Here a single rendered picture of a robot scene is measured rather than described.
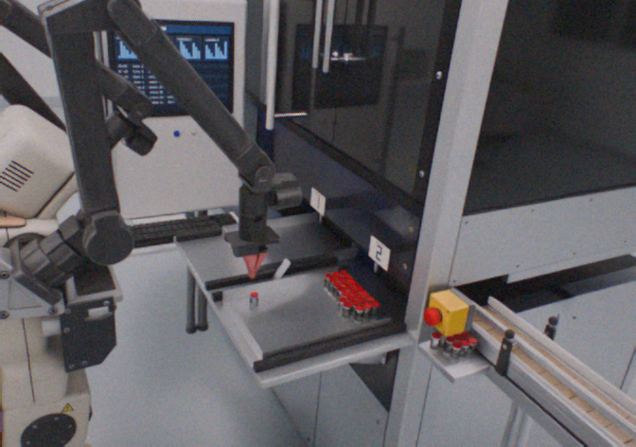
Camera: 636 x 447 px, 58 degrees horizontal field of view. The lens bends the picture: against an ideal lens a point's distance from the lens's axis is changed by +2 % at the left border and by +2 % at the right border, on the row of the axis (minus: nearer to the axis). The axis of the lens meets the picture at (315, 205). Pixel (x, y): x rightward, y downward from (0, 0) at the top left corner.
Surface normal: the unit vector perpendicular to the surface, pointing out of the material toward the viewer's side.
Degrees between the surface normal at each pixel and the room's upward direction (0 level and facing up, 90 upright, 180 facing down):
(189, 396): 0
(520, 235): 90
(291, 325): 0
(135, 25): 94
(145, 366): 0
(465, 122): 90
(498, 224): 90
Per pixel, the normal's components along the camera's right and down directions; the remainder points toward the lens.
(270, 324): 0.08, -0.91
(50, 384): 0.47, 0.40
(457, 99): -0.88, 0.13
